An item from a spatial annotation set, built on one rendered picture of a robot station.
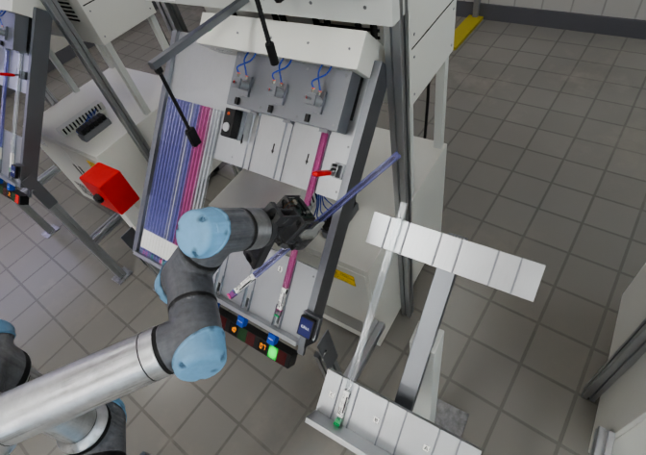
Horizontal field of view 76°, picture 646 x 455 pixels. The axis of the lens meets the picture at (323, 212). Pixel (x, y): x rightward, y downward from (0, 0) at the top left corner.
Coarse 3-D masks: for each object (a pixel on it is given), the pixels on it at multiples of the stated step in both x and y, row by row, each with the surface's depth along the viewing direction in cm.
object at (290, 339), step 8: (144, 256) 132; (152, 264) 129; (160, 264) 129; (216, 296) 117; (224, 304) 115; (232, 304) 115; (240, 312) 112; (248, 312) 113; (256, 320) 109; (264, 320) 110; (264, 328) 108; (272, 328) 107; (280, 328) 108; (280, 336) 106; (288, 336) 105; (296, 344) 104
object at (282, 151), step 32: (192, 64) 121; (224, 64) 115; (192, 96) 122; (224, 96) 115; (256, 128) 110; (288, 128) 105; (352, 128) 96; (224, 160) 116; (256, 160) 111; (288, 160) 105; (320, 192) 101
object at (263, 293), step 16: (240, 256) 114; (288, 256) 107; (224, 272) 117; (240, 272) 114; (272, 272) 109; (304, 272) 104; (224, 288) 118; (256, 288) 112; (272, 288) 109; (288, 288) 107; (304, 288) 104; (240, 304) 115; (256, 304) 112; (272, 304) 109; (288, 304) 107; (304, 304) 104; (272, 320) 108; (288, 320) 107
